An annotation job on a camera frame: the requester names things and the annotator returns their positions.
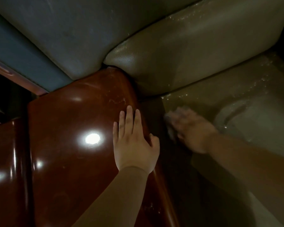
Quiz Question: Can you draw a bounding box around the person's right hand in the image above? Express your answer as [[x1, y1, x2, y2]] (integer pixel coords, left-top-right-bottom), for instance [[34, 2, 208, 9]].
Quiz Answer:
[[167, 107, 219, 154]]

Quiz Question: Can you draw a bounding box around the person's left hand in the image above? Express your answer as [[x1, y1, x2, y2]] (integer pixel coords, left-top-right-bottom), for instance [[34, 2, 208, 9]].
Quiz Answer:
[[113, 105, 160, 175]]

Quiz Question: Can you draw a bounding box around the grey cleaning cloth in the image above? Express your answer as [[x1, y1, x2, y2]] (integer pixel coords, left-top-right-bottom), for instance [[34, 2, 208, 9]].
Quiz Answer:
[[164, 113, 179, 143]]

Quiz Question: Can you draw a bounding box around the person's right forearm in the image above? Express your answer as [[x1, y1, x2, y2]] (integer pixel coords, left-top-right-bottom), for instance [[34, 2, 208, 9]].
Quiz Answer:
[[206, 132, 284, 226]]

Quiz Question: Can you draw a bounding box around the person's left forearm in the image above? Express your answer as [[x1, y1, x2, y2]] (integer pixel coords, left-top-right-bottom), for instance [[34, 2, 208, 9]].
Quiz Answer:
[[72, 166, 149, 227]]

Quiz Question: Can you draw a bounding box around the glossy brown wooden sofa armrest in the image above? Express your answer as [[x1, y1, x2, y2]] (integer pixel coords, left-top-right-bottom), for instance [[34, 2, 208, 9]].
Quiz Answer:
[[27, 67, 180, 227]]

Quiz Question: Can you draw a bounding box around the beige leather seat cushion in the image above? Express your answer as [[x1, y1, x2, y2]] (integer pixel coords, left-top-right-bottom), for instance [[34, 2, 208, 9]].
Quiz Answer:
[[160, 51, 284, 227]]

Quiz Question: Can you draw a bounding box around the beige leather back cushion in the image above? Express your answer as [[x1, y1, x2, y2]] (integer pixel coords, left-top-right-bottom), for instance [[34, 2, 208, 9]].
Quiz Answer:
[[104, 0, 284, 96]]

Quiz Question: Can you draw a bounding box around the grey leather back cushion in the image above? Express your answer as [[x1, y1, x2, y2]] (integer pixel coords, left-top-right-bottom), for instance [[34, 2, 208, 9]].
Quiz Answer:
[[0, 0, 205, 81]]

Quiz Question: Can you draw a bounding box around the glossy brown wooden chair armrest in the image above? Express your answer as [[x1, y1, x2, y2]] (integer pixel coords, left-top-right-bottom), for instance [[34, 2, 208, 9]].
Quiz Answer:
[[0, 117, 35, 227]]

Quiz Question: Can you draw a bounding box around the blue-grey leather sofa side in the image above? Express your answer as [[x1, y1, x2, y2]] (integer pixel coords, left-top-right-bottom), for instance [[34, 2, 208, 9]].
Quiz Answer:
[[0, 6, 74, 93]]

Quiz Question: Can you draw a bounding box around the reddish wooden frame trim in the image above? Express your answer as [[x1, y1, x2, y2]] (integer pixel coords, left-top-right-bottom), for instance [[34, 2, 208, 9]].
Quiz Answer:
[[0, 56, 49, 97]]

